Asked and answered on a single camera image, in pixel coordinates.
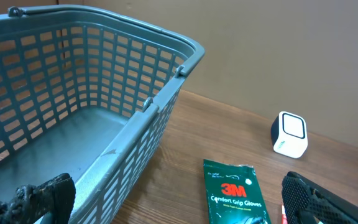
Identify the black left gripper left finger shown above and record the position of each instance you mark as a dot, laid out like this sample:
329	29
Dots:
51	202

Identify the green 3M gloves packet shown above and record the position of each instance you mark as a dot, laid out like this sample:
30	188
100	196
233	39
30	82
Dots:
233	194

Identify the white barcode scanner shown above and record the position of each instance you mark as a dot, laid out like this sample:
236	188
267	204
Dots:
289	135

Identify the grey plastic basket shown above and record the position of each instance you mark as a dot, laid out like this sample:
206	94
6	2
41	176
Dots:
87	92

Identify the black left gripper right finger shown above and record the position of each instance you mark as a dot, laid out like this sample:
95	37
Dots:
307	202

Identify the red coffee stick sachet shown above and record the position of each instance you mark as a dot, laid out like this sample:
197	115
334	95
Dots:
284	217

